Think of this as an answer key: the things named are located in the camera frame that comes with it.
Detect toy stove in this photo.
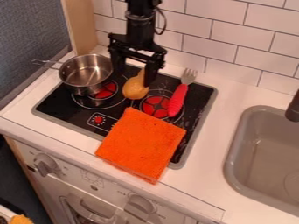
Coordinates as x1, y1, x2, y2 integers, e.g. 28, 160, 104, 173
31, 63, 219, 171

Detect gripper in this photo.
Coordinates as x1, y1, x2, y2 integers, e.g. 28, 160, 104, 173
106, 32, 169, 88

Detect red-handled fork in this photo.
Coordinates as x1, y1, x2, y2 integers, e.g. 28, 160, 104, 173
167, 67, 199, 118

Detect silver pot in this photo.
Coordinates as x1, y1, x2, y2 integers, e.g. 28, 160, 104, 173
31, 52, 115, 97

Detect tap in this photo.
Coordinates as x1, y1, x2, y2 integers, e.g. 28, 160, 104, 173
283, 88, 299, 123

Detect toy sink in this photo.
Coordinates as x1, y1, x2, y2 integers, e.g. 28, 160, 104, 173
223, 105, 299, 217

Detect orange cloth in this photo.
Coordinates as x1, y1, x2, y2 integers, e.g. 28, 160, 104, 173
93, 107, 189, 186

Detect yellow toy eggfruit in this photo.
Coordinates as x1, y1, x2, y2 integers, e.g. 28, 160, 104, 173
121, 68, 151, 101

